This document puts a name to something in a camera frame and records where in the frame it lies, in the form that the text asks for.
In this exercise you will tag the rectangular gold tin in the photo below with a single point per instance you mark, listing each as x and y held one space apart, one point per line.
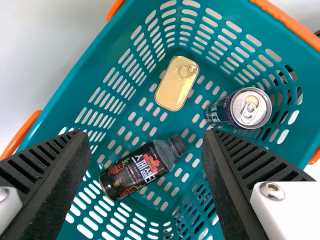
175 85

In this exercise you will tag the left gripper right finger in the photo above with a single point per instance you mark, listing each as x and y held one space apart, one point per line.
245 190

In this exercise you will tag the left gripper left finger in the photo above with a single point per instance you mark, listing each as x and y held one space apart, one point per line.
45 180

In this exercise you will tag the teal shopping basket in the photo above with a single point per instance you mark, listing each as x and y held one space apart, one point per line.
85 75

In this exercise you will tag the silver-topped can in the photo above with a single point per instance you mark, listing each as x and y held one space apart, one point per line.
250 107

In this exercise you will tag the dark coffee bottle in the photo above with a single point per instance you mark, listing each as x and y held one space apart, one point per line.
135 172

